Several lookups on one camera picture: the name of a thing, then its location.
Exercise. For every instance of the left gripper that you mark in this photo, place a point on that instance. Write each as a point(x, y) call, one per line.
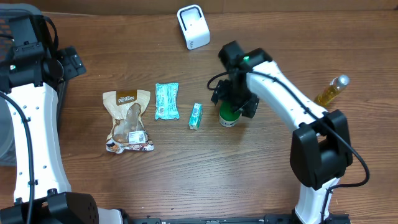
point(73, 63)

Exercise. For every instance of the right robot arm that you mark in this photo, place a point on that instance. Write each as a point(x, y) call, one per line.
point(319, 153)

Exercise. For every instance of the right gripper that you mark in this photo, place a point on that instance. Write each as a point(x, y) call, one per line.
point(250, 107)

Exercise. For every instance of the small kleenex tissue pack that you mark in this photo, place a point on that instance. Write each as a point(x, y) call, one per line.
point(195, 117)

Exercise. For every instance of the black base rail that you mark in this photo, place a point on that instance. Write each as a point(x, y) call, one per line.
point(211, 221)

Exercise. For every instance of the snack packet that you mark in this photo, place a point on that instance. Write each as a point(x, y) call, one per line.
point(128, 132)

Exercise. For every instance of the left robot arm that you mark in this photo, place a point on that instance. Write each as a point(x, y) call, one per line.
point(30, 79)

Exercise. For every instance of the green lid jar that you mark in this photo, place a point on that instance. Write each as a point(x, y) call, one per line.
point(227, 117)

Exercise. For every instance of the yellow bottle silver cap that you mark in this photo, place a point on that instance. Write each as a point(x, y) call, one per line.
point(336, 86)

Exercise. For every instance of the white barcode scanner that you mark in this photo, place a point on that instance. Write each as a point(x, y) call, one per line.
point(193, 26)

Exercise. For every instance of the teal tissue pack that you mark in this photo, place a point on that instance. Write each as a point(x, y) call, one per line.
point(166, 101)

